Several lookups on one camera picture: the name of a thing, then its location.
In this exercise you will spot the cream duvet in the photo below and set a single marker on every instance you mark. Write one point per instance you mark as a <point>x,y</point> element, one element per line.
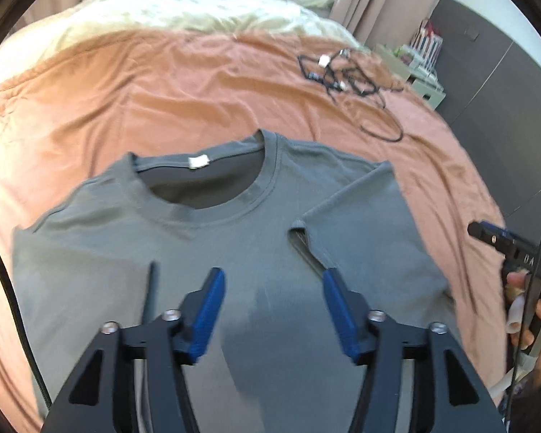
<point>162,13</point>

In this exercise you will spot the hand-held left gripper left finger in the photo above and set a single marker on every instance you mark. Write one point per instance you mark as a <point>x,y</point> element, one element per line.
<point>207,315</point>

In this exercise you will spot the orange blanket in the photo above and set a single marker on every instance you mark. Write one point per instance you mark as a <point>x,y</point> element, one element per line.
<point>162,99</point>

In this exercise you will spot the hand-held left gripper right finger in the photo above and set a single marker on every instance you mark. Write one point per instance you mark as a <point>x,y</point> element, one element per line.
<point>340,315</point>

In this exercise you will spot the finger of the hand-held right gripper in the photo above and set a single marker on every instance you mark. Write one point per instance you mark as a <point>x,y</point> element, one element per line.
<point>487,234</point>

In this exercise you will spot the cream nightstand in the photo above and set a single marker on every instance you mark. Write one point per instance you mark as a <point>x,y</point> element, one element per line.
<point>426,92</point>

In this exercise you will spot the person's right forearm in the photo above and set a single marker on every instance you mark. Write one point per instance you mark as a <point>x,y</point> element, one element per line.
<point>536,406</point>

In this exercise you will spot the grey t-shirt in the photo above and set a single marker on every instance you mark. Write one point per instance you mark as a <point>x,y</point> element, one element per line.
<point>117,234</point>

